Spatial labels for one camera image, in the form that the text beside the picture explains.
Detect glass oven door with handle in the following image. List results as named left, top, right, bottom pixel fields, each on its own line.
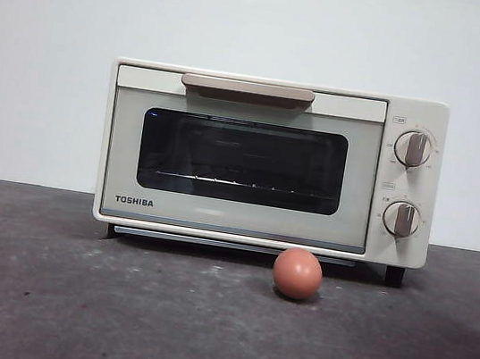
left=96, top=62, right=389, bottom=256

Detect brown egg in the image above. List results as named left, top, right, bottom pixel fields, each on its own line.
left=268, top=245, right=327, bottom=305

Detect metal crumb tray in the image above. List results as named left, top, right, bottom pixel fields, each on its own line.
left=107, top=222, right=358, bottom=269

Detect timer knob with beige grip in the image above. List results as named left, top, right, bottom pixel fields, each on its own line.
left=380, top=198, right=424, bottom=240

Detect temperature knob with beige grip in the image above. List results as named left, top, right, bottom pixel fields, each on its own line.
left=392, top=128, right=436, bottom=171

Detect black oven foot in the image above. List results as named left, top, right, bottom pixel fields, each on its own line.
left=383, top=264, right=407, bottom=288

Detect cream Toshiba toaster oven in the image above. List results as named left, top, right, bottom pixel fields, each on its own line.
left=85, top=54, right=451, bottom=292

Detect metal wire oven rack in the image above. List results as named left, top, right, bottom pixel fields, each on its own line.
left=152, top=168, right=336, bottom=203

